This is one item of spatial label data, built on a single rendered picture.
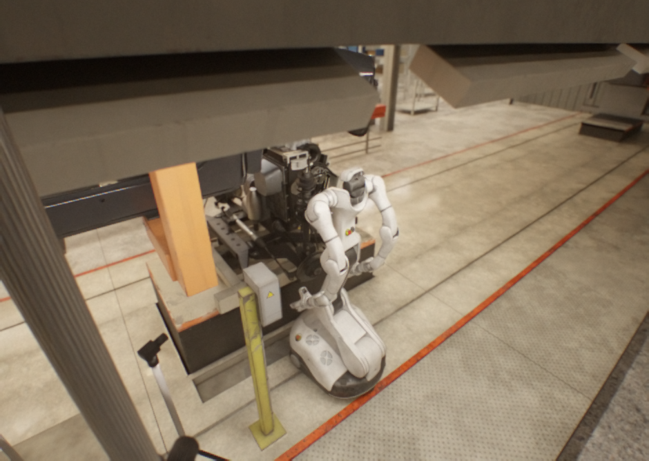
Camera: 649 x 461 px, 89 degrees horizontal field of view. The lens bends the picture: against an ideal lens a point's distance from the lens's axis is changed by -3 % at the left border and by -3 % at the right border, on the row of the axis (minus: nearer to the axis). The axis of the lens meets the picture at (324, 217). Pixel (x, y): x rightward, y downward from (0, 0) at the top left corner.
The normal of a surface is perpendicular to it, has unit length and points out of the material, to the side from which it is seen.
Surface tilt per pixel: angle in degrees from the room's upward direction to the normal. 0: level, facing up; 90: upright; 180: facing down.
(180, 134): 117
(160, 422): 0
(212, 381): 0
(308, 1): 90
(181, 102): 27
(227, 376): 0
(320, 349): 38
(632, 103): 90
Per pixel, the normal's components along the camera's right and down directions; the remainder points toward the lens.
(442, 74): -0.80, 0.29
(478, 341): 0.00, -0.88
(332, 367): 0.44, -0.48
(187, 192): 0.60, 0.39
